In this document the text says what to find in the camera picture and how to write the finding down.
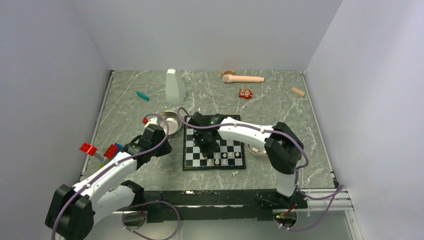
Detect black and white chessboard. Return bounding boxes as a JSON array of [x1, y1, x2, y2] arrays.
[[182, 125, 246, 171]]

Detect steel bowl with chess pieces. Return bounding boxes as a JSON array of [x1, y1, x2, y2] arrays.
[[247, 144, 268, 157]]

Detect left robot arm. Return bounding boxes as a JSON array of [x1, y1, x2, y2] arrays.
[[45, 113, 172, 240]]

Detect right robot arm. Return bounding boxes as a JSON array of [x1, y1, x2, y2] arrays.
[[183, 112, 308, 208]]

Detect empty steel bowl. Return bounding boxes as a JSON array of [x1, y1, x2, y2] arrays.
[[160, 110, 182, 136]]

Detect red and blue lego bricks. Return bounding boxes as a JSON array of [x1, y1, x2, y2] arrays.
[[103, 143, 122, 160]]

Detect teal plastic block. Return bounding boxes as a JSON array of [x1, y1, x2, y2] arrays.
[[136, 91, 150, 101]]

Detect grey plastic bottle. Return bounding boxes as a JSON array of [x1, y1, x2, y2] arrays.
[[165, 68, 187, 106]]

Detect red owl toy block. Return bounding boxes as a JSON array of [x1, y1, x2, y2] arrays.
[[238, 88, 253, 99]]

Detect red lego brick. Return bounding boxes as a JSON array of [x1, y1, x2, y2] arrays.
[[79, 142, 97, 156]]

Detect beige toy microphone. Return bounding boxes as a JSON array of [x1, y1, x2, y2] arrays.
[[222, 74, 265, 83]]

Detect round wooden disc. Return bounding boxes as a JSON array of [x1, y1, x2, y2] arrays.
[[221, 69, 236, 76]]

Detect small wooden block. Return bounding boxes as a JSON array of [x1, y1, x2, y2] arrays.
[[291, 87, 306, 97]]

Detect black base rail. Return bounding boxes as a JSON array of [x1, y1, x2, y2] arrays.
[[121, 189, 308, 223]]

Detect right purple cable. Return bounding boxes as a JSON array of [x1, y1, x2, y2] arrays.
[[177, 106, 345, 233]]

